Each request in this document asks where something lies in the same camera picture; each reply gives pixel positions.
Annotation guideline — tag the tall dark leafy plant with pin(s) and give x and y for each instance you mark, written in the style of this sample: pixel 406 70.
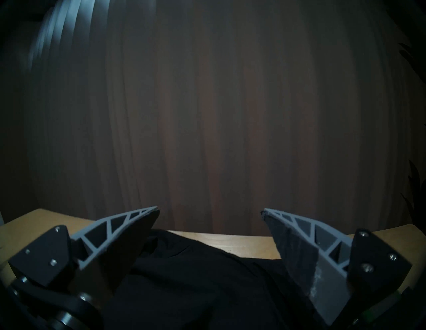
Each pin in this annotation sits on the tall dark leafy plant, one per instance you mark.
pixel 414 186

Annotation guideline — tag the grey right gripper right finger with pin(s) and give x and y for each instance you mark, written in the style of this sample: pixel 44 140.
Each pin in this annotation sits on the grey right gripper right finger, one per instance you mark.
pixel 309 266

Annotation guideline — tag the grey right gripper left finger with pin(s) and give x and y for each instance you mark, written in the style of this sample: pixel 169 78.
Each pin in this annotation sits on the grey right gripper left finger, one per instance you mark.
pixel 113 256

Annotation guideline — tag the black t-shirt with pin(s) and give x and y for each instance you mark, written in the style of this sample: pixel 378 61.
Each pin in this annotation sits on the black t-shirt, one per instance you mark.
pixel 206 289

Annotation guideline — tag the brown pleated curtain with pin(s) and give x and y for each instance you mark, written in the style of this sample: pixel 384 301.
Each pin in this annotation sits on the brown pleated curtain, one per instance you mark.
pixel 216 116

